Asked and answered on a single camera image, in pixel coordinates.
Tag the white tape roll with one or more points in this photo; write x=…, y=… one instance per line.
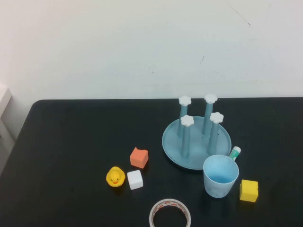
x=187, y=214

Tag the white foam cube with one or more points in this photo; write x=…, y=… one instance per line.
x=135, y=180

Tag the white green glue stick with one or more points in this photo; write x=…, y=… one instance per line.
x=235, y=152

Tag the yellow rubber duck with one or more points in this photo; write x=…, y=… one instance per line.
x=115, y=177

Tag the orange foam cube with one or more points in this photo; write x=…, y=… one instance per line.
x=138, y=158

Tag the light blue plastic cup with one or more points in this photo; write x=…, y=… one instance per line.
x=219, y=186

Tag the blue four-post cup stand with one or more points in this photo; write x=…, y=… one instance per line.
x=196, y=153

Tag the yellow foam cube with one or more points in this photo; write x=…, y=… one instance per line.
x=248, y=191

